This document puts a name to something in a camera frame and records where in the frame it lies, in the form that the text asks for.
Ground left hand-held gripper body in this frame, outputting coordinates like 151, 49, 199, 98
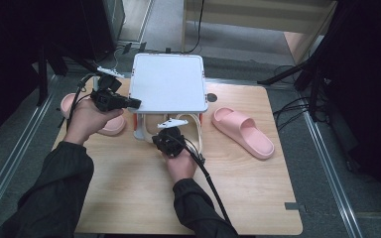
89, 65, 129, 113

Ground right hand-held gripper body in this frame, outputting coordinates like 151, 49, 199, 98
151, 118, 190, 159

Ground pink slide slipper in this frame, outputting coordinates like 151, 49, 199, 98
60, 92, 127, 137
210, 106, 276, 161

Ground white shoe rack orange posts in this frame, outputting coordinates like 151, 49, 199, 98
127, 53, 209, 142

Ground person's right hand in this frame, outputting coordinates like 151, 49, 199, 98
163, 149, 199, 185

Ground person's left hand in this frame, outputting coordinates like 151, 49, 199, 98
62, 97, 126, 147

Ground black tripod stand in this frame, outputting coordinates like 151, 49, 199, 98
35, 42, 109, 107
257, 49, 333, 123

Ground dark cabinet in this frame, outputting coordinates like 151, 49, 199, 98
78, 0, 127, 62

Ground grey tape strip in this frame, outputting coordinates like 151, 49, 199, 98
284, 201, 308, 213

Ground white floor cable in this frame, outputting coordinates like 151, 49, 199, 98
110, 47, 124, 70

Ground right hand-held gripper black cable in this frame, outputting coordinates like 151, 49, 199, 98
174, 133, 233, 226

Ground black hanging cable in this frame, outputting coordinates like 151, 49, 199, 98
182, 0, 206, 56

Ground aluminium floor rail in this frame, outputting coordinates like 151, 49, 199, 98
0, 74, 60, 234
301, 109, 365, 238

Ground bundle of black floor cables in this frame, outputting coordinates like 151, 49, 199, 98
272, 63, 329, 133

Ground light wooden furniture frame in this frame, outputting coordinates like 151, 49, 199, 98
181, 0, 340, 66

